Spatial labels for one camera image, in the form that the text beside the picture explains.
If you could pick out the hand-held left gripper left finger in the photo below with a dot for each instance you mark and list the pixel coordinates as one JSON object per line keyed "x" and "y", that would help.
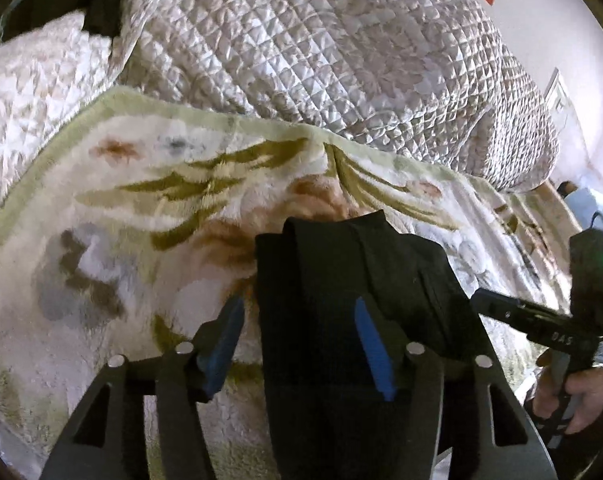
{"x": 221, "y": 360}

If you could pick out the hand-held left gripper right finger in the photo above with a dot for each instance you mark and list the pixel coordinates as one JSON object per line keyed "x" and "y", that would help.
{"x": 376, "y": 360}

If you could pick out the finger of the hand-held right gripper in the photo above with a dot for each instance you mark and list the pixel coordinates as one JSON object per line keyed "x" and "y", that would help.
{"x": 511, "y": 310}

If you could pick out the black pants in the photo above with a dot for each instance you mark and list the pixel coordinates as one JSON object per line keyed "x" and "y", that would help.
{"x": 321, "y": 310}

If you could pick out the person's right hand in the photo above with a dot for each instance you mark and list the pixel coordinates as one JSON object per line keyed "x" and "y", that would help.
{"x": 589, "y": 395}

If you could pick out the light blue cloth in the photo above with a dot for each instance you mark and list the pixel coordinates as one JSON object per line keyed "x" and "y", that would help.
{"x": 586, "y": 215}

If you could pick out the floral fleece blanket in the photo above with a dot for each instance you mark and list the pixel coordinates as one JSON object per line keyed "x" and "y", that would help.
{"x": 106, "y": 260}

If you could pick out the quilted beige bedspread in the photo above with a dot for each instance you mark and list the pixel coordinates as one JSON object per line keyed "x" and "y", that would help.
{"x": 306, "y": 50}

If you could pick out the white quilted pillow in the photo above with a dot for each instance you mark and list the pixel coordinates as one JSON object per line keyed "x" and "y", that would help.
{"x": 36, "y": 90}

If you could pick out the white wall fixture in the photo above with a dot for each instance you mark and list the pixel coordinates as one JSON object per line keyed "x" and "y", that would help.
{"x": 559, "y": 92}

